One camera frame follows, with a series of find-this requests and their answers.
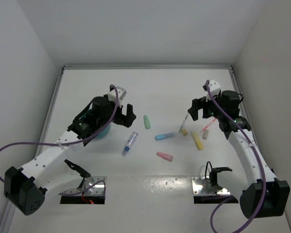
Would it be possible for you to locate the red transparent pen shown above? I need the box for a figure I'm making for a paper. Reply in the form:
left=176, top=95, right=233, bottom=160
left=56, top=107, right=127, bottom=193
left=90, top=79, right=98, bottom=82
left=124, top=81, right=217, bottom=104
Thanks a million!
left=200, top=118, right=217, bottom=132

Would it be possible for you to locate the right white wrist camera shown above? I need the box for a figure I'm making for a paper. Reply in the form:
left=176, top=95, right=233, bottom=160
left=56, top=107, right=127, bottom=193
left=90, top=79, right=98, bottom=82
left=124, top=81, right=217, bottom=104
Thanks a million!
left=203, top=80, right=221, bottom=101

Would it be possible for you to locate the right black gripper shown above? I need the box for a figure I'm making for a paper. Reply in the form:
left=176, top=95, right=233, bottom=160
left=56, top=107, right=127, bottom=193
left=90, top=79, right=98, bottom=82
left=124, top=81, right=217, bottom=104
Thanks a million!
left=188, top=91, right=225, bottom=121

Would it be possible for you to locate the small grey eraser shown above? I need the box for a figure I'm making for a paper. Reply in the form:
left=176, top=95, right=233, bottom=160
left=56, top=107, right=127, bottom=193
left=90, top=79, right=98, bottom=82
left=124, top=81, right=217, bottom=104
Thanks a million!
left=202, top=129, right=209, bottom=140

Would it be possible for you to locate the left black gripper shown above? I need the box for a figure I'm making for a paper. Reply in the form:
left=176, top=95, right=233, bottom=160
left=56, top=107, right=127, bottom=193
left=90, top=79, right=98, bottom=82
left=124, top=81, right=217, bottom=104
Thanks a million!
left=97, top=98, right=135, bottom=128

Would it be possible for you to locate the green highlighter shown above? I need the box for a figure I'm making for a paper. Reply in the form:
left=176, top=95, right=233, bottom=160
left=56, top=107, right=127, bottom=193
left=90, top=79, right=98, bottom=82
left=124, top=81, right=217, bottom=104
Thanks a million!
left=143, top=115, right=151, bottom=130

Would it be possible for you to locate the blue highlighter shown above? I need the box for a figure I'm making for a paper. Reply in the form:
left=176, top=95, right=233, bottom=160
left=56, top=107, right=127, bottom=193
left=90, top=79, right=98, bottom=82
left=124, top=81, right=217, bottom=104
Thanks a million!
left=155, top=132, right=177, bottom=141

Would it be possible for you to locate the small yellow eraser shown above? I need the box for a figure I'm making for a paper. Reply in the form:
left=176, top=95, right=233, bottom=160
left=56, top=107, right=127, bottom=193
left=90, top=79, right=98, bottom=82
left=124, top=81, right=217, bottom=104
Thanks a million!
left=181, top=129, right=187, bottom=136

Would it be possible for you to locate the purple cable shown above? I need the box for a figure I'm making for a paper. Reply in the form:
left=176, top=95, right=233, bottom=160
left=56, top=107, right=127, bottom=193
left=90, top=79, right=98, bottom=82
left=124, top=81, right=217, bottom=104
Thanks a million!
left=0, top=84, right=119, bottom=183
left=203, top=80, right=267, bottom=233

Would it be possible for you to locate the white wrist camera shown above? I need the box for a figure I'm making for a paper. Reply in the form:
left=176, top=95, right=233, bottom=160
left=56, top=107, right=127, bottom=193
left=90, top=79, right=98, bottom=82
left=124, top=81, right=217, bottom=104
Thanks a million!
left=107, top=86, right=127, bottom=108
left=203, top=80, right=221, bottom=101

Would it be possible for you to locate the pink highlighter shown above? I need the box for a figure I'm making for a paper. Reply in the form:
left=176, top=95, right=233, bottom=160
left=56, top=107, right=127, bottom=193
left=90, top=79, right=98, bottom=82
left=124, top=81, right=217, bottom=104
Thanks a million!
left=156, top=151, right=174, bottom=162

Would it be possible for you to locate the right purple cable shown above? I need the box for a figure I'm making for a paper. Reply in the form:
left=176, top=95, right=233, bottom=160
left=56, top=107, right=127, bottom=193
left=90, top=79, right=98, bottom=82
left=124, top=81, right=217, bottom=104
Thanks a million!
left=203, top=80, right=267, bottom=233

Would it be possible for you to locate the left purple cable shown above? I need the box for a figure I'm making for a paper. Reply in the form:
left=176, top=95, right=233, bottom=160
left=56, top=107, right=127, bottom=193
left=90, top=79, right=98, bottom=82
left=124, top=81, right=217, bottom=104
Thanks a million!
left=0, top=84, right=119, bottom=183

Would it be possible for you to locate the yellow highlighter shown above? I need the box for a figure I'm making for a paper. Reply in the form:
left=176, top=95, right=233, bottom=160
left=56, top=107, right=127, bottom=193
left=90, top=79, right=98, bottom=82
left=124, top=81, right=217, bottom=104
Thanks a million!
left=191, top=131, right=204, bottom=150

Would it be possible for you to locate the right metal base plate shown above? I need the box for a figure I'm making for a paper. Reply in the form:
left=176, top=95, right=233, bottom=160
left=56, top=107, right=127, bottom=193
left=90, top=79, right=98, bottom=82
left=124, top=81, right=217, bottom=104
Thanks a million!
left=191, top=176, right=230, bottom=197

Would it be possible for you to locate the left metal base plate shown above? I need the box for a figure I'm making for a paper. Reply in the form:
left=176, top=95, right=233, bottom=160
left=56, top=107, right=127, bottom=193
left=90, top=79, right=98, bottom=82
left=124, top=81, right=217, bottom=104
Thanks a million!
left=59, top=176, right=107, bottom=198

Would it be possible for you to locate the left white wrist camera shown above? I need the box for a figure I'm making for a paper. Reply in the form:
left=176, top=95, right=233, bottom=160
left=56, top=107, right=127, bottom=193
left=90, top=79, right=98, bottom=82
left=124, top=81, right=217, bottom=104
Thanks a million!
left=107, top=86, right=127, bottom=108

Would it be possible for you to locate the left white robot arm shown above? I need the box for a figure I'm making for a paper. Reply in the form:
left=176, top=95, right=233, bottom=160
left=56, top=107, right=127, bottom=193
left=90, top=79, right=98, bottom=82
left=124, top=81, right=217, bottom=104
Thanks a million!
left=4, top=94, right=136, bottom=216

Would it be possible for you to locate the teal round divided container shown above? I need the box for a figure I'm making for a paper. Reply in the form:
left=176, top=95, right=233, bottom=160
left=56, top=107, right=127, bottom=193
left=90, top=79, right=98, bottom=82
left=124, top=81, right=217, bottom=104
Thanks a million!
left=95, top=124, right=111, bottom=140

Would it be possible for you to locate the metal base plate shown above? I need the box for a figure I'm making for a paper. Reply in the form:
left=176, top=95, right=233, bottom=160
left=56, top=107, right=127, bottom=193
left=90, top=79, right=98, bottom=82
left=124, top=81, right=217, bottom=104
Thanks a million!
left=191, top=176, right=230, bottom=197
left=59, top=176, right=107, bottom=198

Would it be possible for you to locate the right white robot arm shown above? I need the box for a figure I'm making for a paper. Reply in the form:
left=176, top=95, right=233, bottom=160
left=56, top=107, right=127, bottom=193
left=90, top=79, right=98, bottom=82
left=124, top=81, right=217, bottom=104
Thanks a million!
left=188, top=90, right=290, bottom=218

